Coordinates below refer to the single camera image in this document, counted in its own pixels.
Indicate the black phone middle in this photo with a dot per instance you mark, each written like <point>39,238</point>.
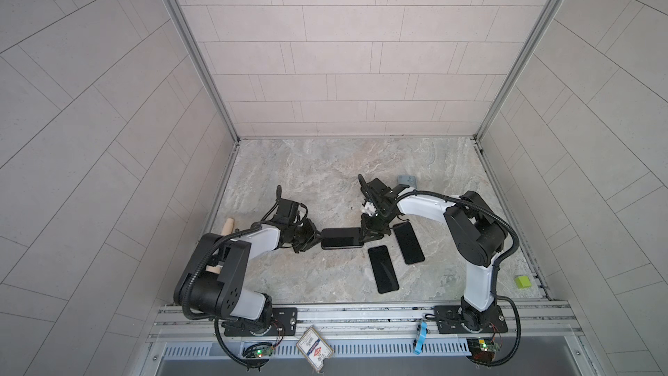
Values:
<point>383,270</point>

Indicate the aluminium front rail frame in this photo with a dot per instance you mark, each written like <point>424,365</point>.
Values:
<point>548,331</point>

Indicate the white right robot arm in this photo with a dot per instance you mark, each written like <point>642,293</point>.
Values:
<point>481,237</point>

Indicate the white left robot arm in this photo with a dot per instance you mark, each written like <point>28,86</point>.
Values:
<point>212,283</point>

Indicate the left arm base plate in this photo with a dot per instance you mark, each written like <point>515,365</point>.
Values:
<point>281,321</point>

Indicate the black phone right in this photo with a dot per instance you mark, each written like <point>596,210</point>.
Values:
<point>408,243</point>

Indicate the circuit board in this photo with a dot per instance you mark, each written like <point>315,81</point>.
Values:
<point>483,350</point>
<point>259,351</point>

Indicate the aluminium corner rail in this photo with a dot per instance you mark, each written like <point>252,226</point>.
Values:
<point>547,14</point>
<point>185,33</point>

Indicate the left circuit board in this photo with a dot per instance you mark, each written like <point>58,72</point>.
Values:
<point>259,351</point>

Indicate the light blue phone case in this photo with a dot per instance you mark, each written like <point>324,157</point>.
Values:
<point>407,180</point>

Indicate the aluminium corner rail right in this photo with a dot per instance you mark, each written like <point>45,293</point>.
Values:
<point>547,14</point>

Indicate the blue clip tag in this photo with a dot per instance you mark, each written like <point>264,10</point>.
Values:
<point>422,332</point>

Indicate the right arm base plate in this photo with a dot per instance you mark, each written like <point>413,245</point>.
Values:
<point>468,320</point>

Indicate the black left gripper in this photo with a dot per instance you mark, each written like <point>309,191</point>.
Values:
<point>310,239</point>

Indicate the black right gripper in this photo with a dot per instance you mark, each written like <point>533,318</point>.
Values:
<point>368,230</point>

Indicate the black phone case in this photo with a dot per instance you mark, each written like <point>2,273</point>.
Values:
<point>341,238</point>

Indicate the aluminium corner rail left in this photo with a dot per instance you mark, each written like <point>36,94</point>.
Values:
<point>185,33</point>

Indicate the white label card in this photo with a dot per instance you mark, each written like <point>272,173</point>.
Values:
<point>314,348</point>

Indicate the green cube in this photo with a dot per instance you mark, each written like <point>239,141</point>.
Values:
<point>523,282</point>

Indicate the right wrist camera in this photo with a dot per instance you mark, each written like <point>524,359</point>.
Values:
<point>369,209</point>

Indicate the right circuit board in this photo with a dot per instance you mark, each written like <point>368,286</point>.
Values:
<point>483,350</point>

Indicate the black phone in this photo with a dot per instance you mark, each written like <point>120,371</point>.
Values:
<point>383,270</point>
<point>408,243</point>

